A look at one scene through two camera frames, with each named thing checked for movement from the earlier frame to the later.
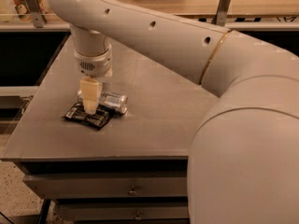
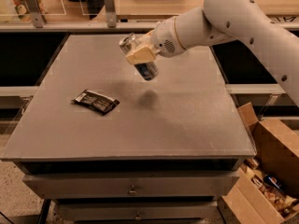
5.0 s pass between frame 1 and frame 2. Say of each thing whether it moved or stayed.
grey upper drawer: stayed
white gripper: moved
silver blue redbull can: moved
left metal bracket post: stayed
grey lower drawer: stayed
